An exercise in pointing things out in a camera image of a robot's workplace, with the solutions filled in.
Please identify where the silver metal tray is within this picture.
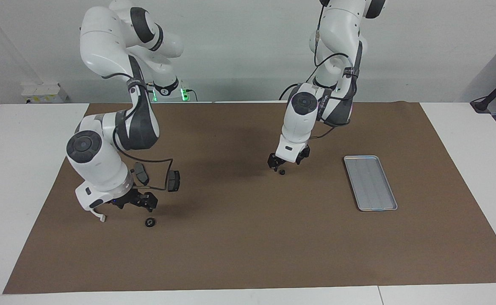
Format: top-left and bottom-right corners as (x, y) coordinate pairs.
(344, 155), (399, 211)

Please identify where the curved dark brake pad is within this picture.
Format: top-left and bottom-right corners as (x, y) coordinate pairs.
(132, 162), (150, 186)

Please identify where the rectangular dark brake pad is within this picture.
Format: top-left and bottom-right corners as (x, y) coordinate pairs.
(167, 170), (181, 193)

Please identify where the brown table mat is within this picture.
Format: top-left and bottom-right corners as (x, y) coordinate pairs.
(3, 102), (496, 294)

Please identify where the white box with yellow labels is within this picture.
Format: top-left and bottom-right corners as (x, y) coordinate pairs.
(21, 83), (69, 105)

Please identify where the black angled monitor stand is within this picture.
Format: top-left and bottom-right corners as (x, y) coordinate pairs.
(470, 67), (496, 114)

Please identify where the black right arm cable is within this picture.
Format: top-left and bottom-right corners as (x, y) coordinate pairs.
(112, 72), (175, 191)

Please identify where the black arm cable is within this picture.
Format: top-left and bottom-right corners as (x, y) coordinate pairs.
(112, 72), (175, 191)
(307, 3), (360, 141)

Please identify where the black base cable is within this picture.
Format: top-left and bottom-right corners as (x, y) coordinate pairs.
(279, 82), (300, 101)

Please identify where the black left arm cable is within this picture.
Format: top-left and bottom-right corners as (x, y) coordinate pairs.
(307, 3), (360, 141)

